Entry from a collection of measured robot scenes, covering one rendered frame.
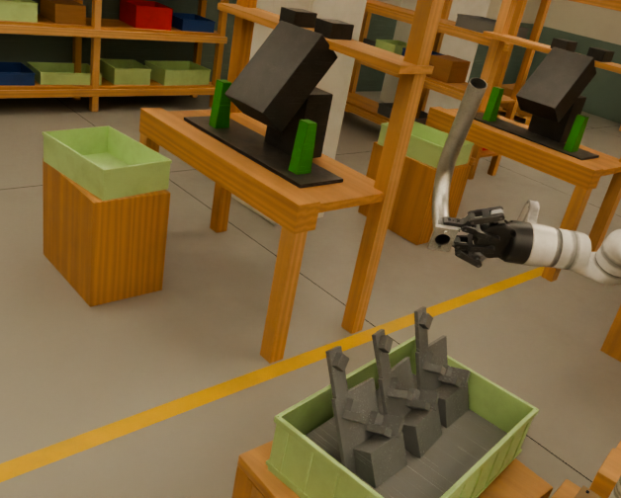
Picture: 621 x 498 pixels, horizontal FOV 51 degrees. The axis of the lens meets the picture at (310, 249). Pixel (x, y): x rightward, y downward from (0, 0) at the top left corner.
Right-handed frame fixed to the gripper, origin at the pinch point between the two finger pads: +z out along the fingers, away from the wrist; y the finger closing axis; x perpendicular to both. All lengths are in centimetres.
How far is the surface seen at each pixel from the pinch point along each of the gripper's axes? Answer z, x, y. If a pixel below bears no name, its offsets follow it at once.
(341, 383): 9, 2, 56
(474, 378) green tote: -32, 24, 77
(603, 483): -63, -4, 75
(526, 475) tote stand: -47, 0, 85
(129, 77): 214, 504, 312
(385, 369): -2, 11, 60
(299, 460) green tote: 17, -12, 69
